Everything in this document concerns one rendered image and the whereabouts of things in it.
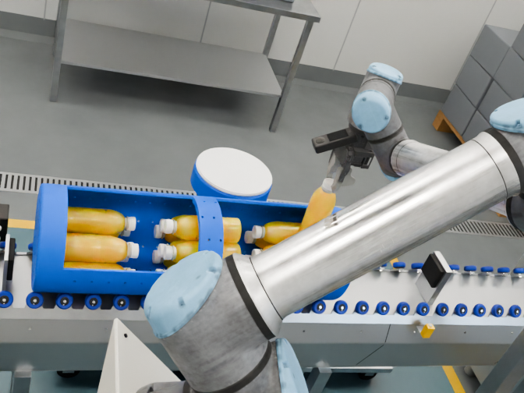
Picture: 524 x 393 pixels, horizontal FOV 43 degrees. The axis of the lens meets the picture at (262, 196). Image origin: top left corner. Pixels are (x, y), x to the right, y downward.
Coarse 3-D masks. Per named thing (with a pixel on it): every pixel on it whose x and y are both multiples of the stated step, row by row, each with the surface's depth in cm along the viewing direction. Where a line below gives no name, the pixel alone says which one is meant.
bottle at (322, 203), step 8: (320, 192) 188; (328, 192) 187; (312, 200) 190; (320, 200) 188; (328, 200) 188; (312, 208) 190; (320, 208) 188; (328, 208) 189; (304, 216) 194; (312, 216) 191; (320, 216) 190; (304, 224) 194; (312, 224) 192
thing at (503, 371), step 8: (520, 336) 203; (512, 344) 206; (520, 344) 203; (512, 352) 206; (520, 352) 203; (504, 360) 209; (512, 360) 206; (520, 360) 203; (496, 368) 212; (504, 368) 209; (512, 368) 205; (520, 368) 206; (488, 376) 215; (496, 376) 212; (504, 376) 209; (512, 376) 208; (520, 376) 209; (488, 384) 215; (496, 384) 212; (504, 384) 210; (512, 384) 211; (480, 392) 218; (488, 392) 215; (496, 392) 212; (504, 392) 213
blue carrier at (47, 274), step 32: (64, 192) 172; (96, 192) 185; (128, 192) 181; (64, 224) 166; (256, 224) 210; (32, 256) 186; (64, 256) 165; (32, 288) 172; (64, 288) 172; (96, 288) 174; (128, 288) 176
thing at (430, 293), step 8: (432, 256) 224; (440, 256) 224; (424, 264) 227; (432, 264) 223; (440, 264) 221; (424, 272) 226; (432, 272) 222; (440, 272) 218; (448, 272) 218; (424, 280) 229; (432, 280) 222; (440, 280) 221; (424, 288) 228; (432, 288) 224; (440, 288) 222; (424, 296) 228; (432, 296) 224; (432, 304) 227
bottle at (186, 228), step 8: (184, 216) 185; (192, 216) 185; (176, 224) 183; (184, 224) 183; (192, 224) 183; (224, 224) 186; (232, 224) 187; (240, 224) 188; (176, 232) 184; (184, 232) 183; (192, 232) 183; (224, 232) 186; (232, 232) 187; (240, 232) 188; (192, 240) 185; (208, 240) 186; (224, 240) 188; (232, 240) 188
